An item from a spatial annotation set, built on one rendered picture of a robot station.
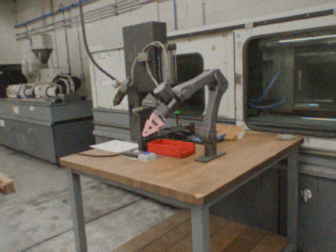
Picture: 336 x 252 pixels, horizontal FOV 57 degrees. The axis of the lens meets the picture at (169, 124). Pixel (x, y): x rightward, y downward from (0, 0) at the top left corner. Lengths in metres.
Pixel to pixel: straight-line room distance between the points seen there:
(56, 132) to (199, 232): 3.84
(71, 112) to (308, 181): 3.66
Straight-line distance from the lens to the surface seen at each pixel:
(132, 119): 2.11
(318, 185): 2.22
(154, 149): 1.72
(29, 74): 6.14
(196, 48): 2.58
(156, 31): 1.95
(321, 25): 2.07
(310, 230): 2.36
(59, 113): 4.86
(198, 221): 1.24
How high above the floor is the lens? 1.35
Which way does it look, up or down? 10 degrees down
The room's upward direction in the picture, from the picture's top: 3 degrees counter-clockwise
